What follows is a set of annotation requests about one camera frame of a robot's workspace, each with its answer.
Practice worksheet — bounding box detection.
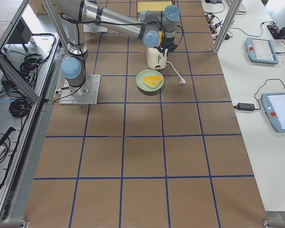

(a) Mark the black power adapter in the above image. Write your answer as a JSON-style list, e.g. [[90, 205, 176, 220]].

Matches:
[[234, 103, 255, 111]]

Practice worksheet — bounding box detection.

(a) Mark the bread slice in toaster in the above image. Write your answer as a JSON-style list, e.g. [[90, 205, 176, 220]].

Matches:
[[159, 31, 162, 46]]

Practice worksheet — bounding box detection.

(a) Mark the triangular bread on plate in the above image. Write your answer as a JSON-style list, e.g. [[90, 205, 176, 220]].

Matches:
[[142, 75, 163, 88]]

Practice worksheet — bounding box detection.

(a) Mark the green plate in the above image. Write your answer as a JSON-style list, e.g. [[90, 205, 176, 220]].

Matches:
[[136, 69, 164, 92]]

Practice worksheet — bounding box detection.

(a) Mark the black cable bundle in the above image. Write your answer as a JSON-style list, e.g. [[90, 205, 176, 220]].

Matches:
[[9, 97, 30, 119]]

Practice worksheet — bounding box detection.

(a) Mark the teach pendant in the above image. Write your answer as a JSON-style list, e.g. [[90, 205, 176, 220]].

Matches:
[[245, 38, 279, 65], [261, 93, 285, 133]]

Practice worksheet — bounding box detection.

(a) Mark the lower teach pendant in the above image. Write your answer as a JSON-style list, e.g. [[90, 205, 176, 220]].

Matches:
[[261, 93, 285, 133]]

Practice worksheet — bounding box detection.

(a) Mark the white toaster power cable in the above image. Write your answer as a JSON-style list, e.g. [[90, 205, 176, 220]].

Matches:
[[166, 61, 188, 85]]

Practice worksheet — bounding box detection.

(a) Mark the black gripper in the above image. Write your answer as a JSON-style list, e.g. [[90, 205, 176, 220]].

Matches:
[[156, 36, 176, 57]]

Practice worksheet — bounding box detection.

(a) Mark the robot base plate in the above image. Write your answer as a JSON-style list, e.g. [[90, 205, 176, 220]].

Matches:
[[59, 75, 101, 105]]

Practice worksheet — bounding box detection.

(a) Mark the white toaster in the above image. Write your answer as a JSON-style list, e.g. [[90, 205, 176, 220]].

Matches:
[[146, 47, 167, 70]]

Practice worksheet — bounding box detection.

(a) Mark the aluminium frame post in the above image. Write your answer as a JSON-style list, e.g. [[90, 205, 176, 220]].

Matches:
[[213, 0, 242, 54]]

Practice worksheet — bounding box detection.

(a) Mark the upper teach pendant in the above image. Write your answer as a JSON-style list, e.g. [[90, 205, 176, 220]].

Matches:
[[245, 38, 279, 65]]

